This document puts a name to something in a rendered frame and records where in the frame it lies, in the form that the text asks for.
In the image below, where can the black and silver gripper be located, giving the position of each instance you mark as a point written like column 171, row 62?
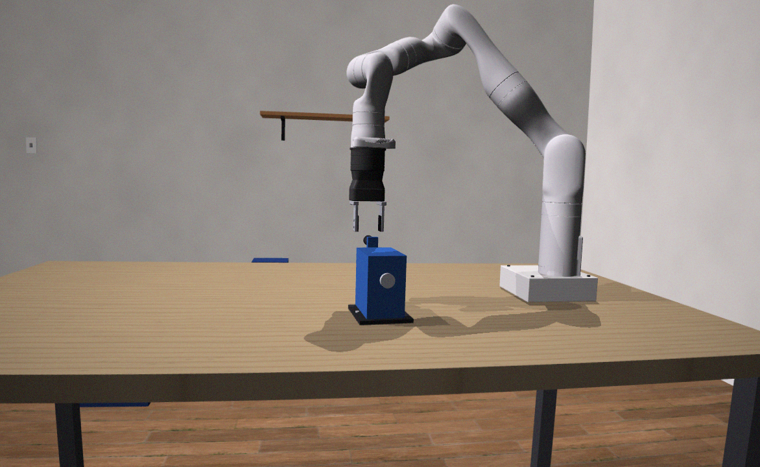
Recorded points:
column 367, row 168

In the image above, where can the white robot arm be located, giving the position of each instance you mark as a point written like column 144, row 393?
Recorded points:
column 564, row 158

